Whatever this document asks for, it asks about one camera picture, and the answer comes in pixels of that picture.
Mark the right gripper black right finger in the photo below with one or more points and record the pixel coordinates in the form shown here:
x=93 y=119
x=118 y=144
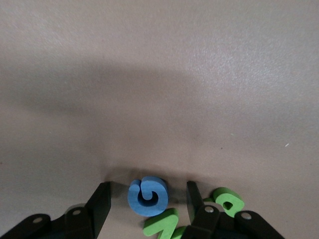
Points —
x=207 y=224

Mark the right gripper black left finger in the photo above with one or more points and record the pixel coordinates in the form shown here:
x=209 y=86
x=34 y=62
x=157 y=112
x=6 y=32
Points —
x=99 y=204

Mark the green foam letter B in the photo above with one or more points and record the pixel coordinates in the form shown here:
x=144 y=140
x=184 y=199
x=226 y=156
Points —
x=224 y=193

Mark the blue foam letter G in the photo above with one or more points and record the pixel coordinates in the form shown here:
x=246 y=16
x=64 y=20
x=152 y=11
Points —
x=135 y=206

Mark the green foam letter N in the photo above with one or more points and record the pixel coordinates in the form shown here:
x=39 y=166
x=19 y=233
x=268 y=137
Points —
x=159 y=224

